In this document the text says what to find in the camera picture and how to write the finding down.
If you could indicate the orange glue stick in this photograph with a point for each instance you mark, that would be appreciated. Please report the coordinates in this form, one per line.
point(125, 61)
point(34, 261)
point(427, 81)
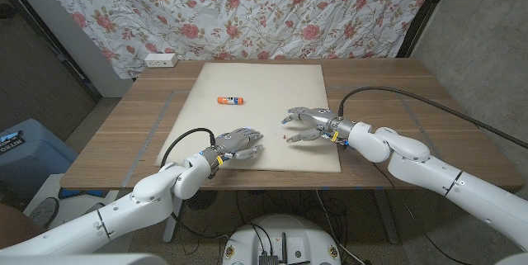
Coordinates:
point(230, 100)

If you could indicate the grey tape strip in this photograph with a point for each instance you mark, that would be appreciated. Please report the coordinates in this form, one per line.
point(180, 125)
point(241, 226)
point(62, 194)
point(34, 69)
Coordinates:
point(163, 112)

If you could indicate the grey table leg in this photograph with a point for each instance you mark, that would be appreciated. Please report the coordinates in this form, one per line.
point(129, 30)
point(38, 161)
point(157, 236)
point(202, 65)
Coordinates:
point(385, 215)

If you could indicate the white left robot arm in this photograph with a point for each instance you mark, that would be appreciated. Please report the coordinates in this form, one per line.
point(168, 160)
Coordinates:
point(136, 211)

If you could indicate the cream foam board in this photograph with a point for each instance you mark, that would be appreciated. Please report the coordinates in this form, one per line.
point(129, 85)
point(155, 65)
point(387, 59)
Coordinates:
point(272, 79)

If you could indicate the black backdrop stand pole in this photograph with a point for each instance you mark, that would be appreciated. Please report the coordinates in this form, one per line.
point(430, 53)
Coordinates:
point(425, 13)

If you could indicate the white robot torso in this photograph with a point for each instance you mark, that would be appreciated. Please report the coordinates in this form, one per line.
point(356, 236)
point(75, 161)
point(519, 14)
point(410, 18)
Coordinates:
point(82, 260)

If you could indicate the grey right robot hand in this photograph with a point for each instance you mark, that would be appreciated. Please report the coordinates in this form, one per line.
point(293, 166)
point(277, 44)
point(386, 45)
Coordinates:
point(323, 120)

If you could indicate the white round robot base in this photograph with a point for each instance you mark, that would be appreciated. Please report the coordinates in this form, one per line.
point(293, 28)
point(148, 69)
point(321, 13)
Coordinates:
point(297, 232)

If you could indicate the grey shoe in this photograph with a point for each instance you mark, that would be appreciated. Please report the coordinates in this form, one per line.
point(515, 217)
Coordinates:
point(45, 211)

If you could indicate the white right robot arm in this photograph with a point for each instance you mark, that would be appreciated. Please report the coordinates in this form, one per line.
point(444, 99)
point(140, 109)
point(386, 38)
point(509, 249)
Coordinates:
point(474, 199)

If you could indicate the white table leg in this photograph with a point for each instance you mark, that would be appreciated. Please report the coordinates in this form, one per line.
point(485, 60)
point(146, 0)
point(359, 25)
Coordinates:
point(171, 228)

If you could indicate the floral backdrop cloth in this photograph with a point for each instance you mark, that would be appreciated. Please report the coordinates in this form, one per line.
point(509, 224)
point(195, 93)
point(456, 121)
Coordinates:
point(247, 9)

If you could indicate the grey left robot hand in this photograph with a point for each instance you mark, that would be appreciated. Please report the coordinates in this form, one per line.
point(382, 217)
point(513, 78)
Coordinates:
point(239, 141)

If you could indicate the brown trouser leg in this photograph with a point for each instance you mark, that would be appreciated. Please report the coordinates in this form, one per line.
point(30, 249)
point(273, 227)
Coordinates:
point(12, 228)

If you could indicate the white power strip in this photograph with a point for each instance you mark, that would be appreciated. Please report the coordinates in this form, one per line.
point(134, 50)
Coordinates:
point(161, 60)

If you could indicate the blue plastic bin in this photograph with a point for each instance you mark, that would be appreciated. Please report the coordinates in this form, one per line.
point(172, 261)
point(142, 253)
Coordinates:
point(37, 157)

